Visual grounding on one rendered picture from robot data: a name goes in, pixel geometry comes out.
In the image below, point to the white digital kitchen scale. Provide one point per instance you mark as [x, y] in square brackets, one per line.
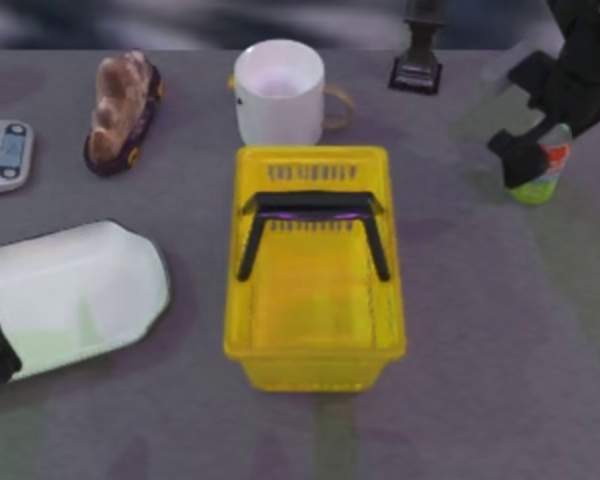
[5, 160]

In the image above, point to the white ceramic mug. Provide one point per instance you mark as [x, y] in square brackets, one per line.
[280, 107]

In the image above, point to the yellow plastic shopping basket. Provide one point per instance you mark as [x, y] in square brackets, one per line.
[310, 310]

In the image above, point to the bread loaf in purple wrapper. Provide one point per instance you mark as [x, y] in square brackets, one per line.
[117, 107]

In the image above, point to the green drink bottle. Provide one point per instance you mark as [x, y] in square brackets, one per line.
[547, 182]

